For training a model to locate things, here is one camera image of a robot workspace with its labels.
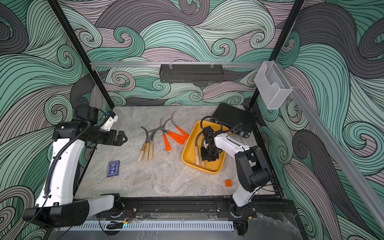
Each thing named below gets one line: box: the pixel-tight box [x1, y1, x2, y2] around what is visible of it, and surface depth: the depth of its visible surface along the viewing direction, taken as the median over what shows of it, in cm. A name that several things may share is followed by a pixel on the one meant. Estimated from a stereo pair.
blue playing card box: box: [106, 160, 121, 178], surface depth 87 cm
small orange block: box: [224, 179, 232, 187], surface depth 83 cm
